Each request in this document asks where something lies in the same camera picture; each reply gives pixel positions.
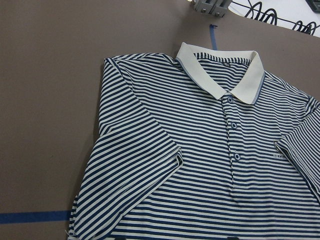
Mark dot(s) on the blue white striped polo shirt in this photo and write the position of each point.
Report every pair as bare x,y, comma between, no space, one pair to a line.
203,146

